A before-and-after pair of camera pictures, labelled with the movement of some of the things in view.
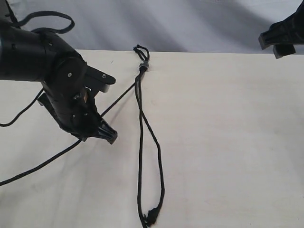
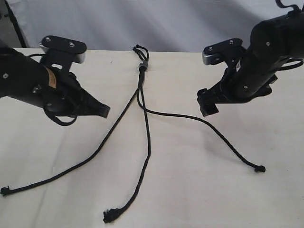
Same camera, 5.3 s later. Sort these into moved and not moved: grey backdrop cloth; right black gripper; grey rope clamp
Moved: right black gripper
Not moved: grey rope clamp; grey backdrop cloth
